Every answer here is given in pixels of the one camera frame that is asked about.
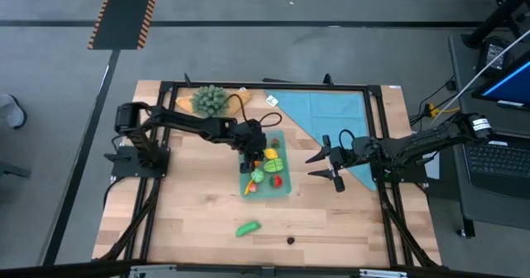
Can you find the black aluminium table frame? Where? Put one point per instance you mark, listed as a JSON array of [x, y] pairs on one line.
[[248, 84]]

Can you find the black mat with hazard stripes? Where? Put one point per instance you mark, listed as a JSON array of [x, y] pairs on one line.
[[124, 13]]

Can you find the small toy blackberry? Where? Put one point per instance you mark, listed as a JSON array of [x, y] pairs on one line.
[[290, 241]]

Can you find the black laptop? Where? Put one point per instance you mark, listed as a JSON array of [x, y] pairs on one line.
[[497, 166]]

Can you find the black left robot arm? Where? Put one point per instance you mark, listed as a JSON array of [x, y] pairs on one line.
[[186, 123]]

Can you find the potted green plant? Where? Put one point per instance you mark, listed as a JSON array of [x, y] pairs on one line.
[[210, 100]]

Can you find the grey side table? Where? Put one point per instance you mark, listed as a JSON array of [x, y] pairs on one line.
[[459, 83]]

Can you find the blue cloth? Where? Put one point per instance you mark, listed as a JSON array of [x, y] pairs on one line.
[[331, 112]]

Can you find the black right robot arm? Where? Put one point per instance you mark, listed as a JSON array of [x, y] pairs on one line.
[[435, 139]]

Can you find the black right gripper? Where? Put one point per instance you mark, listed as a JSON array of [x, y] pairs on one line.
[[356, 150]]

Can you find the black power adapter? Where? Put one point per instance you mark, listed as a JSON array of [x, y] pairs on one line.
[[493, 56]]

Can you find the tablet with blue screen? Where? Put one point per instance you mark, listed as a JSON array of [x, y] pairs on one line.
[[509, 85]]

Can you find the red toy tomato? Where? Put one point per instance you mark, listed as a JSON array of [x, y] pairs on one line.
[[276, 181]]

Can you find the pink toy raspberry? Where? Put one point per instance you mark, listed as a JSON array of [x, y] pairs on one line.
[[253, 187]]

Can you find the white paper label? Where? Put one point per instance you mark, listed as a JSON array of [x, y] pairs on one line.
[[271, 101]]

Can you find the person's foot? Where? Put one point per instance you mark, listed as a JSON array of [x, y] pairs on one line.
[[10, 110]]

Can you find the black stand legs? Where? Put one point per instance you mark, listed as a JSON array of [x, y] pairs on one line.
[[497, 17]]

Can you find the light green toy starfruit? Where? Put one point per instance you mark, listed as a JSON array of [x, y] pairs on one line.
[[273, 165]]

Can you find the thin yellow toy piece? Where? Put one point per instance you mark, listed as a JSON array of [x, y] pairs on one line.
[[247, 188]]

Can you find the green toy cabbage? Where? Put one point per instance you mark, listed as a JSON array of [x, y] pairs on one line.
[[257, 175]]

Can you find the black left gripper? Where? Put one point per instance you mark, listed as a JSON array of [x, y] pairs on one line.
[[250, 139]]

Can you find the yellow toy lemon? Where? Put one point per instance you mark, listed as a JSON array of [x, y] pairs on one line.
[[271, 153]]

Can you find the teal translucent plastic container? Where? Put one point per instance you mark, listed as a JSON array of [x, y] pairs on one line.
[[283, 191]]

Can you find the green toy pea pod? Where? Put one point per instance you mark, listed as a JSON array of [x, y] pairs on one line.
[[247, 228]]

